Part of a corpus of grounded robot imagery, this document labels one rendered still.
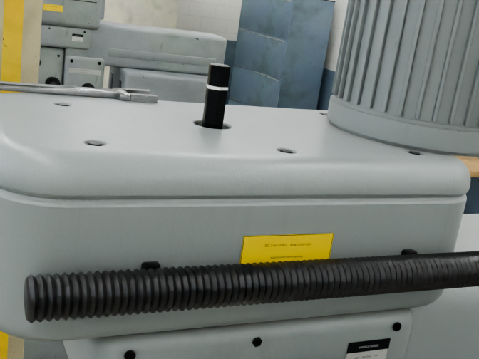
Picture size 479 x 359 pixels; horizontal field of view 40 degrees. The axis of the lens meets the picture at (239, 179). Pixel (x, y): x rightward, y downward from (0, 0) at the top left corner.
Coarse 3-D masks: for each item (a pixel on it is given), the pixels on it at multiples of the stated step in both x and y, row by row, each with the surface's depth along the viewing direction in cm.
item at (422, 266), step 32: (384, 256) 61; (416, 256) 62; (448, 256) 63; (32, 288) 46; (64, 288) 48; (96, 288) 48; (128, 288) 49; (160, 288) 50; (192, 288) 51; (224, 288) 52; (256, 288) 54; (288, 288) 55; (320, 288) 56; (352, 288) 58; (384, 288) 60; (416, 288) 61; (32, 320) 47
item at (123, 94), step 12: (0, 84) 67; (12, 84) 68; (24, 84) 68; (36, 84) 69; (96, 96) 71; (108, 96) 71; (120, 96) 71; (132, 96) 71; (144, 96) 72; (156, 96) 72
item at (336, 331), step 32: (288, 320) 63; (320, 320) 65; (352, 320) 66; (384, 320) 68; (96, 352) 56; (128, 352) 56; (160, 352) 57; (192, 352) 59; (224, 352) 60; (256, 352) 62; (288, 352) 63; (320, 352) 65; (352, 352) 67; (384, 352) 69
